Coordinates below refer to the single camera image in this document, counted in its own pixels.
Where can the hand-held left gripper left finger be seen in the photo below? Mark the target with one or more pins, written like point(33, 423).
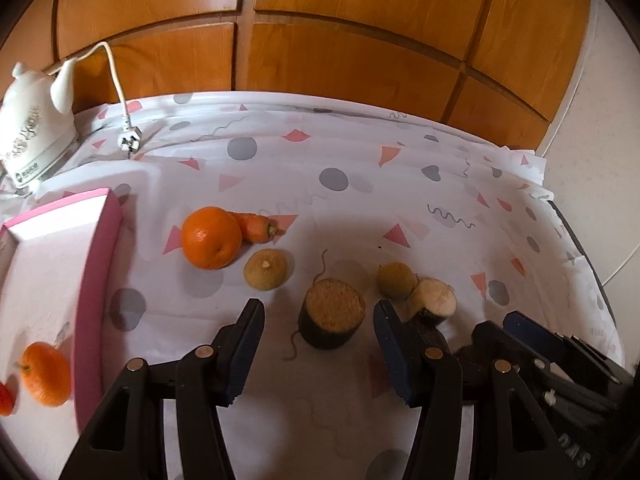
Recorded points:
point(239, 360)

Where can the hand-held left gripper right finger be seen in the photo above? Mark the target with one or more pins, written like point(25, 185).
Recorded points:
point(397, 360)

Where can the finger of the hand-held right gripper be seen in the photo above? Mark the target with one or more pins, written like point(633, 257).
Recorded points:
point(532, 332)
point(495, 340)

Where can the rounded dark root chunk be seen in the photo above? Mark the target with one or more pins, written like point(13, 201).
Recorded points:
point(432, 300)

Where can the cylindrical dark root chunk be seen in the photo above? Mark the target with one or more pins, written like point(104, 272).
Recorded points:
point(330, 317)

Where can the round tan potato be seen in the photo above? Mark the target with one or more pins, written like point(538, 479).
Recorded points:
point(265, 270)

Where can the large orange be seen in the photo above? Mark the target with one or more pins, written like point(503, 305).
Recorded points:
point(210, 237)

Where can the orange carrot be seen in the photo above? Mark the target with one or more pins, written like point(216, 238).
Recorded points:
point(256, 229)

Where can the pink cardboard box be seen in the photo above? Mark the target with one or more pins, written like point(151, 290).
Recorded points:
point(45, 270)

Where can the small tangerine with stem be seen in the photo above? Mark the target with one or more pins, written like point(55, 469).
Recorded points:
point(45, 375)

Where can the white patterned tablecloth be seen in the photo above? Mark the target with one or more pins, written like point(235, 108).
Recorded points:
point(350, 170)

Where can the small red fruit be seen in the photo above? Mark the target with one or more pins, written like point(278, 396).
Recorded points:
point(6, 400)

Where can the wooden panelled cabinet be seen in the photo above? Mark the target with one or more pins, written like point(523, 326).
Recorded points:
point(350, 60)

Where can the white ceramic electric kettle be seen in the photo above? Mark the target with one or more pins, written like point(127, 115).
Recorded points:
point(35, 120)

